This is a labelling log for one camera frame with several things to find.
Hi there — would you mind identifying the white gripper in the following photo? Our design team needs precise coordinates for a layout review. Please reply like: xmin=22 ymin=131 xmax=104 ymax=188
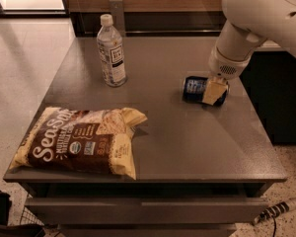
xmin=202 ymin=44 xmax=251 ymax=106

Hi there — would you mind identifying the blue pepsi can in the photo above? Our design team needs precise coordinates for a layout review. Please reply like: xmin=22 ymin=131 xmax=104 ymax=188
xmin=182 ymin=75 xmax=230 ymax=107

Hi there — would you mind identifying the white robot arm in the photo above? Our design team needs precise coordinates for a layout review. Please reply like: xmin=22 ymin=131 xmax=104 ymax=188
xmin=202 ymin=0 xmax=296 ymax=105

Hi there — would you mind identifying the clear plastic water bottle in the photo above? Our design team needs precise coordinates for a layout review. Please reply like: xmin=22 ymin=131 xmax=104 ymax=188
xmin=97 ymin=14 xmax=126 ymax=87

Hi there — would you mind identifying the sea salt chips bag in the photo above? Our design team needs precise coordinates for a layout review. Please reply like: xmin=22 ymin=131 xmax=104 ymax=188
xmin=9 ymin=107 xmax=147 ymax=179

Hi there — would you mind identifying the black bag on floor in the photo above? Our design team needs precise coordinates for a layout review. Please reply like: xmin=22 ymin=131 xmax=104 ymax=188
xmin=0 ymin=190 xmax=44 ymax=237

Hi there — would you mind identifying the left metal bracket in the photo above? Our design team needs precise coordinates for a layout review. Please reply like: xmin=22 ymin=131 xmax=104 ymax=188
xmin=110 ymin=0 xmax=126 ymax=37

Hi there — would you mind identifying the striped cable wrap on floor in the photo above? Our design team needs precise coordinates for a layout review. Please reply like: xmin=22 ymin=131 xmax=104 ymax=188
xmin=252 ymin=197 xmax=296 ymax=225

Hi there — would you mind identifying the wire basket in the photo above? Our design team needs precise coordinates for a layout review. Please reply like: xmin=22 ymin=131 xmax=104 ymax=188
xmin=19 ymin=207 xmax=43 ymax=226

